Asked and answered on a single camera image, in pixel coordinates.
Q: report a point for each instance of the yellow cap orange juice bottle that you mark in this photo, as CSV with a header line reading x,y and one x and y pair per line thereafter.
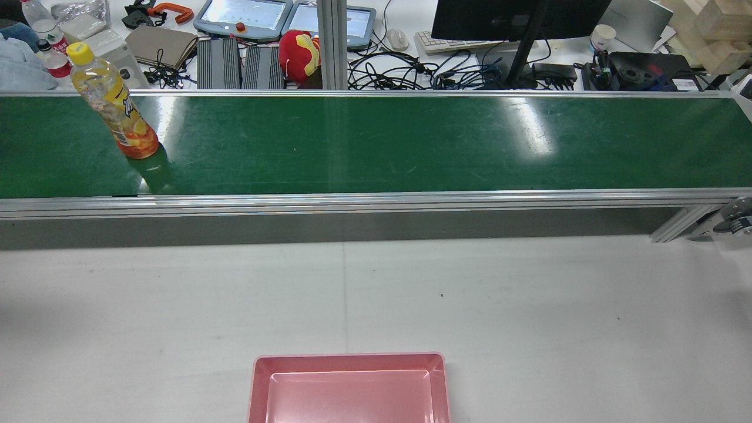
x,y
114,103

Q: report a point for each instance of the green conveyor belt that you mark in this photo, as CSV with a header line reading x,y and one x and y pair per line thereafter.
x,y
376,147
352,204

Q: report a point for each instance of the white computer mouse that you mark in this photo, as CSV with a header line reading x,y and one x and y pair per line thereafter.
x,y
398,39

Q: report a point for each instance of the red yellow plush toy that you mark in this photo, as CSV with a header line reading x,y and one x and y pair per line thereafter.
x,y
296,56

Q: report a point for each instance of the white keyboard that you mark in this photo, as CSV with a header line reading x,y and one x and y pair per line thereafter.
x,y
446,44

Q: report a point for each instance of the black ribbed metal box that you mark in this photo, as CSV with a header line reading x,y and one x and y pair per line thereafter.
x,y
263,67
218,64

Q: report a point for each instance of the pink plastic tray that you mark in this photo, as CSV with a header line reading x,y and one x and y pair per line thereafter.
x,y
352,393

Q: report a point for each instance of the black monitor stand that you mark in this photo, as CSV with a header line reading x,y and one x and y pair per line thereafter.
x,y
526,53

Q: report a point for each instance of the grey teach pendant red button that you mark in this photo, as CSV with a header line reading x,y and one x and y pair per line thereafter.
x,y
244,17

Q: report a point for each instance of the black monitor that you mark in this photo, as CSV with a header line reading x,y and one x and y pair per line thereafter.
x,y
517,17

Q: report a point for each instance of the brown cardboard folder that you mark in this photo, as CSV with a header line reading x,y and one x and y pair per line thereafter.
x,y
161,44

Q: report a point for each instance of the white paper cup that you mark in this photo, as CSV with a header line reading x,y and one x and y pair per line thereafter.
x,y
602,38

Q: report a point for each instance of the orange clamp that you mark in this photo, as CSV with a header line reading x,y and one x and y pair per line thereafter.
x,y
173,10

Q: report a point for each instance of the white box with round hole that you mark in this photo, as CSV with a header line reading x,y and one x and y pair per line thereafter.
x,y
126,64

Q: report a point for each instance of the black equipment case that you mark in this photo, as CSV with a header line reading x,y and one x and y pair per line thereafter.
x,y
646,70

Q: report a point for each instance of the aluminium conveyor leg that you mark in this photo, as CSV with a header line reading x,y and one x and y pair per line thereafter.
x,y
681,223

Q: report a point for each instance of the small flat white box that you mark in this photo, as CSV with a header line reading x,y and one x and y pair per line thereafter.
x,y
83,26

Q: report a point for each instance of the clear water bottle red label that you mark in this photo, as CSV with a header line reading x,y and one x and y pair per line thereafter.
x,y
56,61

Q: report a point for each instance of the clear plastic bag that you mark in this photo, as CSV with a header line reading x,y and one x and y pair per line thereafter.
x,y
82,9

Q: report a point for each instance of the light blue cloth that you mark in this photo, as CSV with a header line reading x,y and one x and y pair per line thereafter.
x,y
20,64

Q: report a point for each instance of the clear water bottle green label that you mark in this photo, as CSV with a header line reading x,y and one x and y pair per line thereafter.
x,y
41,20

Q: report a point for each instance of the light wooden blocks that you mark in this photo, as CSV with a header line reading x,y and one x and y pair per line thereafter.
x,y
717,29

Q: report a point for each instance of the aluminium profile post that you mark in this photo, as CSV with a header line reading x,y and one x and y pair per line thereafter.
x,y
332,41

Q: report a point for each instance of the metal conveyor roller mount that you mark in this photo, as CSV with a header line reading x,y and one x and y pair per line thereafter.
x,y
737,217

